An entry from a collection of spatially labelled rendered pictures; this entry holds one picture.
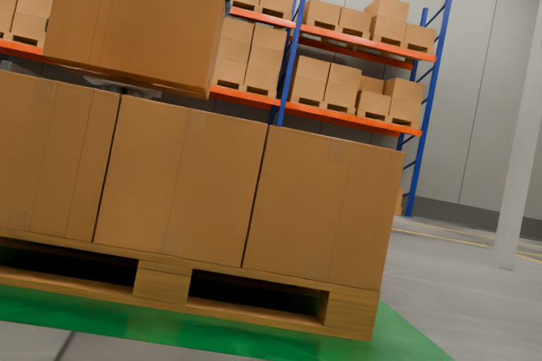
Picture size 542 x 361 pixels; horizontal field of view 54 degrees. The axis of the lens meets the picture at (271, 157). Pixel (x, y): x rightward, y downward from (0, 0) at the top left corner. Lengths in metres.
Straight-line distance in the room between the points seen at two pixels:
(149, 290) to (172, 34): 0.99
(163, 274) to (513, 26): 12.07
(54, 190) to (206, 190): 0.39
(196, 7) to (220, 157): 0.80
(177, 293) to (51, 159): 0.48
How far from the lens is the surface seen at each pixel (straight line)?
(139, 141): 1.46
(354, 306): 1.57
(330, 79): 9.83
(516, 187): 4.51
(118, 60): 2.08
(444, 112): 12.05
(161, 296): 1.51
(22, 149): 1.53
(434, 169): 11.93
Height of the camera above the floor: 0.43
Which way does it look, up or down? 1 degrees up
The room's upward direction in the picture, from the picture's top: 11 degrees clockwise
